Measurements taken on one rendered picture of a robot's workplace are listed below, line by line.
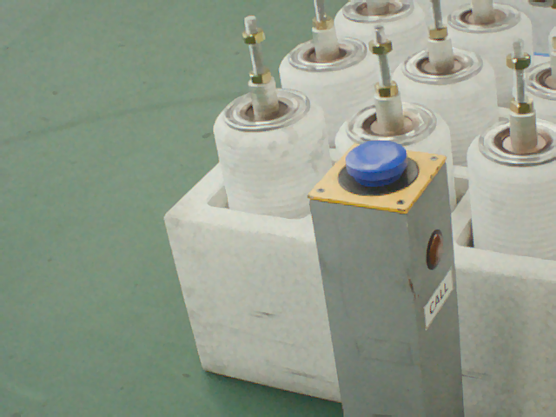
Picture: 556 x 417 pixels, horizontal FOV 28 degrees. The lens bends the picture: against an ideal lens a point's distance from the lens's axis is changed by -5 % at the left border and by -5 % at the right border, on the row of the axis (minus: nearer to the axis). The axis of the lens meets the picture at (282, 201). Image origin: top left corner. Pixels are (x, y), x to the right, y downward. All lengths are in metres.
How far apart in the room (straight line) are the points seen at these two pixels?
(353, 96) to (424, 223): 0.34
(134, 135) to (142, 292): 0.39
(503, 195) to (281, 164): 0.20
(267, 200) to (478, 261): 0.20
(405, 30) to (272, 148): 0.25
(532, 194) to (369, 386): 0.19
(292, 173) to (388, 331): 0.24
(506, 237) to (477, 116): 0.16
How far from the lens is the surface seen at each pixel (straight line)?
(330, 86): 1.04
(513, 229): 0.88
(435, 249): 0.75
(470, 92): 1.00
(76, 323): 1.22
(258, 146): 0.95
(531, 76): 1.00
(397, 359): 0.78
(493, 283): 0.88
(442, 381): 0.82
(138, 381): 1.12
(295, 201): 0.98
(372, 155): 0.73
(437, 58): 1.02
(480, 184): 0.88
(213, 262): 1.01
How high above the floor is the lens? 0.68
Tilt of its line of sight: 30 degrees down
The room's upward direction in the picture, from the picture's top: 10 degrees counter-clockwise
